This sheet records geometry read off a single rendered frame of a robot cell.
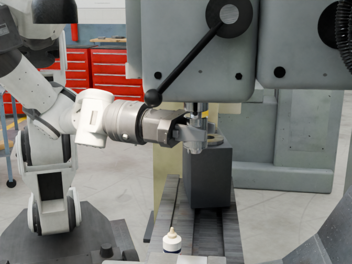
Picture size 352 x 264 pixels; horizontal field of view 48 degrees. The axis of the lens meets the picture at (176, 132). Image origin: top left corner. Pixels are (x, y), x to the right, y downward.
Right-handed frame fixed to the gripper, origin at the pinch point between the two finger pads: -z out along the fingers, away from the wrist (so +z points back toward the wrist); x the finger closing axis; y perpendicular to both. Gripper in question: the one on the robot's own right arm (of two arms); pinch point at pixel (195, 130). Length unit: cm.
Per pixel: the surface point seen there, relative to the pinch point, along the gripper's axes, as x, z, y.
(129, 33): -5.7, 11.0, -18.2
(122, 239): 77, 64, 85
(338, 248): 14.3, -28.6, 27.3
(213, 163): 32.4, 6.2, 19.4
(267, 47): -7.6, -14.1, -16.9
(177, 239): -0.2, 3.6, 24.9
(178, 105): 158, 69, 35
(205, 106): -0.9, -2.2, -5.2
